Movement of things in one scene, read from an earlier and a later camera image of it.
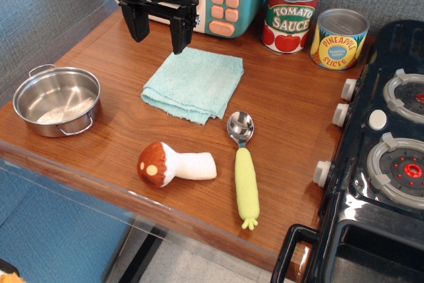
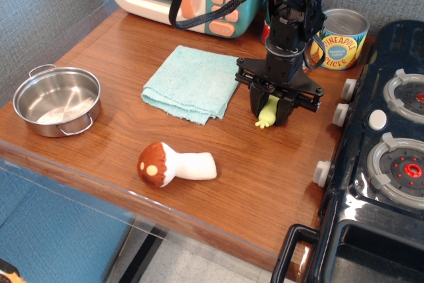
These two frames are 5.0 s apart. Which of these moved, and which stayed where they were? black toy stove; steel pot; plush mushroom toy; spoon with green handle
Moved: spoon with green handle
Stayed: black toy stove; plush mushroom toy; steel pot
